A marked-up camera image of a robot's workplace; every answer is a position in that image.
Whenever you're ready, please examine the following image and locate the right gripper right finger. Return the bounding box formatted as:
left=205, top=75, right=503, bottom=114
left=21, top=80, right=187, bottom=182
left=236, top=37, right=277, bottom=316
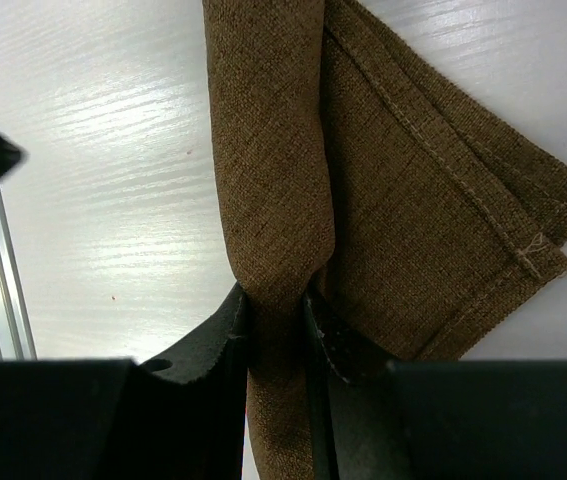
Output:
left=303, top=288, right=403, bottom=479

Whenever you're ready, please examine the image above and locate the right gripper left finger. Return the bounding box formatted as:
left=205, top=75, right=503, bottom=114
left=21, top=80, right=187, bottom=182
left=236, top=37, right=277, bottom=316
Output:
left=107, top=285, right=249, bottom=479

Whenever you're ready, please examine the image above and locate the brown cloth napkin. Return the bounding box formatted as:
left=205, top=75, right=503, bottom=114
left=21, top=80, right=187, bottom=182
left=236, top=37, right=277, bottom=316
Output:
left=203, top=1, right=567, bottom=479

